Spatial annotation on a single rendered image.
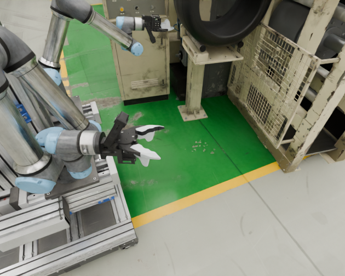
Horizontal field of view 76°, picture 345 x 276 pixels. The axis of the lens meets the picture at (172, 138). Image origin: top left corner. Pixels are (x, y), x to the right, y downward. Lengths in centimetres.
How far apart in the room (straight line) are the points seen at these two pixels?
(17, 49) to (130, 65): 170
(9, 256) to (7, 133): 101
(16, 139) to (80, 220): 88
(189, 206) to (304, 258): 79
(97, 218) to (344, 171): 200
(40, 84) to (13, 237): 65
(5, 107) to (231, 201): 153
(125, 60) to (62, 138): 169
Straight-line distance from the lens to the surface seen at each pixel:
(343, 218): 209
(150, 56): 235
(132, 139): 66
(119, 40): 139
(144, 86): 249
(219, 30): 189
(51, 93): 79
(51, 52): 146
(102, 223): 152
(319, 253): 187
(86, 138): 70
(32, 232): 114
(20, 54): 76
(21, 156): 82
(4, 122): 74
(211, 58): 174
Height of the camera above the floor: 154
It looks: 45 degrees down
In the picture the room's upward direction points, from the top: straight up
